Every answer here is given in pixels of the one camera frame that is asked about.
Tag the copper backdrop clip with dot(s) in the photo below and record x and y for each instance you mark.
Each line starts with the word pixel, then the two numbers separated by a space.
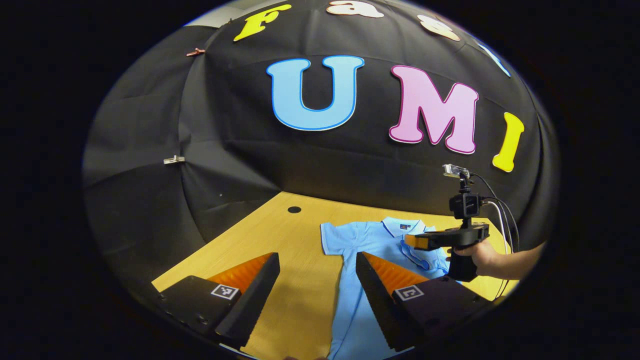
pixel 195 51

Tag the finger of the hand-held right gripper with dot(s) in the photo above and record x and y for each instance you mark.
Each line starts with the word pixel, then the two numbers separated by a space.
pixel 420 242

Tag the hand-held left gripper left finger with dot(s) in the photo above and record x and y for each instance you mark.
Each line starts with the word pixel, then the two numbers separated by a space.
pixel 255 300

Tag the light blue T-shirt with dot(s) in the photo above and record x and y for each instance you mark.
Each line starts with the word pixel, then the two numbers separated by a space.
pixel 360 240

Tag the black backdrop cloth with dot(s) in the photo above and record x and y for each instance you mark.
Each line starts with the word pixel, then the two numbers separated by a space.
pixel 200 125

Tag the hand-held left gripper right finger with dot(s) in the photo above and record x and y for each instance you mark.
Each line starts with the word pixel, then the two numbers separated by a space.
pixel 375 300

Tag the silver backdrop clip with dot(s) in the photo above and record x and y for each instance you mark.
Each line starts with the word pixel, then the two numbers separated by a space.
pixel 174 159

